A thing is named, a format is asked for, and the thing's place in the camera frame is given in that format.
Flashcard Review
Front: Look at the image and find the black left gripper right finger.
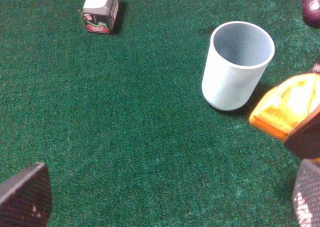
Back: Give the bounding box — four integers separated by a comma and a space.
292, 158, 320, 227

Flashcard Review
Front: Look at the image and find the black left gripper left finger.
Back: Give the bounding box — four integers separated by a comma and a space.
0, 162, 53, 227

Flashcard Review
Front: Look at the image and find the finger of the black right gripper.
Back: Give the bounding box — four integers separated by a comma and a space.
284, 111, 320, 159
309, 59, 320, 74

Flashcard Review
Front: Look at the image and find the orange yellow waffle slice toy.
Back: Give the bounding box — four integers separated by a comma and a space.
249, 73, 320, 145

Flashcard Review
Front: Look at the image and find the purple toy eggplant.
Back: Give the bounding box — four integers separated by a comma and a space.
301, 0, 320, 29

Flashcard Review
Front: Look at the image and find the light blue plastic cup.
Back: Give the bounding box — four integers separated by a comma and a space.
201, 21, 275, 111

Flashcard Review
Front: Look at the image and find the green felt table cloth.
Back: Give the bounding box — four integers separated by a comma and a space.
0, 0, 320, 227

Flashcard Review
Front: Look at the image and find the black red small box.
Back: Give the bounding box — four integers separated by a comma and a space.
81, 0, 119, 34

